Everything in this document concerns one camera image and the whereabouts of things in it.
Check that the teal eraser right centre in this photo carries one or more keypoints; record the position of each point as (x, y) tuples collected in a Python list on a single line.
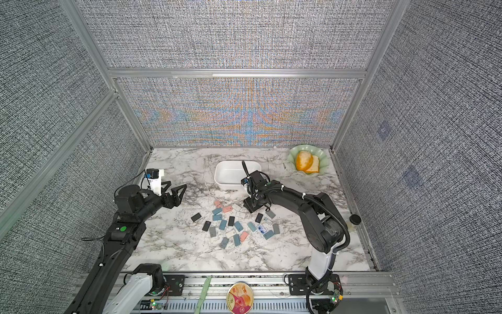
[(252, 226)]

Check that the round colourful tin lid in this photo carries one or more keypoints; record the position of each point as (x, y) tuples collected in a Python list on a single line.
[(240, 298)]

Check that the green scalloped plate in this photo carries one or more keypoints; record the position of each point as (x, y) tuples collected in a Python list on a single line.
[(324, 158)]

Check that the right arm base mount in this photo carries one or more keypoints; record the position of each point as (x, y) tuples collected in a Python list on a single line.
[(298, 283)]

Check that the teal eraser bottom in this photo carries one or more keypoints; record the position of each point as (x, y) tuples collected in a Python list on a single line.
[(236, 240)]

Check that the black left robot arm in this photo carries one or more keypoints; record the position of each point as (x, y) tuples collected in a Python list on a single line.
[(135, 206)]

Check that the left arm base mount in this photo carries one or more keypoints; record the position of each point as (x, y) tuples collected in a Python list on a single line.
[(174, 284)]

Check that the bread pieces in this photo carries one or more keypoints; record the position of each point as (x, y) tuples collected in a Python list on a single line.
[(307, 162)]

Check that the black eraser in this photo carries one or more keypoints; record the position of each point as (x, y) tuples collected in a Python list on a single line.
[(206, 226), (231, 221), (196, 217), (259, 218)]

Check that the teal eraser far right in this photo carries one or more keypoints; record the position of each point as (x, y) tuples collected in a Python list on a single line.
[(269, 234)]

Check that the teal eraser centre left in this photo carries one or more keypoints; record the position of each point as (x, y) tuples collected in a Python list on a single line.
[(223, 224)]

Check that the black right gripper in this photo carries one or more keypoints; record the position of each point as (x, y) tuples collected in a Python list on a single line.
[(248, 205)]

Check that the green strip on rail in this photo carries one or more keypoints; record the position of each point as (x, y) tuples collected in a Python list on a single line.
[(203, 295)]

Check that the teal eraser upper left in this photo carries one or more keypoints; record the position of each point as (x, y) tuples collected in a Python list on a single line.
[(217, 214)]

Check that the teal eraser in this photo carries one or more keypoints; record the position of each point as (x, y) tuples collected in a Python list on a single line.
[(238, 226), (236, 240), (223, 224), (269, 234), (217, 214), (252, 226)]

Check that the small black-capped jar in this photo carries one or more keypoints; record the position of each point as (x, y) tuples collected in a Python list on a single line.
[(353, 221)]

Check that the white storage box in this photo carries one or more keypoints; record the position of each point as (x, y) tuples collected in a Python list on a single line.
[(228, 175)]

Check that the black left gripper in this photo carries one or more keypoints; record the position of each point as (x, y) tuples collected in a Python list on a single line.
[(176, 200)]

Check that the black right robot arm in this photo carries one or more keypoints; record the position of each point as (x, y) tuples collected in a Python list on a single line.
[(324, 226)]

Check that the blue white wrapped eraser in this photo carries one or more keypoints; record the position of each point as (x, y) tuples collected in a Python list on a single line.
[(262, 229)]

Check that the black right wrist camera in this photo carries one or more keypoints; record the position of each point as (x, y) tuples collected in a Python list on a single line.
[(255, 179)]

